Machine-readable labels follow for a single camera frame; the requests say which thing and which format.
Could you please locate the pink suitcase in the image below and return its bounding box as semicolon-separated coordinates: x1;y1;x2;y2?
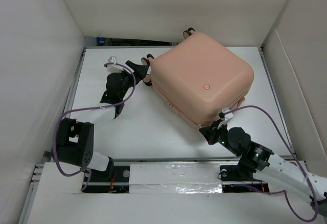
141;28;254;128

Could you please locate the aluminium frame rail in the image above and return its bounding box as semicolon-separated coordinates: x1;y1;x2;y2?
51;154;271;162

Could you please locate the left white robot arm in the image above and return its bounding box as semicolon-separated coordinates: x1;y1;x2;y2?
53;57;150;182

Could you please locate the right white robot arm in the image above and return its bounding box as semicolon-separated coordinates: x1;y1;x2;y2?
199;121;326;216

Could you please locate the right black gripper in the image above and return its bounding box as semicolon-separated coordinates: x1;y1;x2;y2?
198;119;241;156

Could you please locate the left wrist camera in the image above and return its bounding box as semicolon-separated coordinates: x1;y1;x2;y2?
104;56;124;73

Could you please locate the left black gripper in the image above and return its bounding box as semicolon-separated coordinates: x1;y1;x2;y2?
116;62;148;100

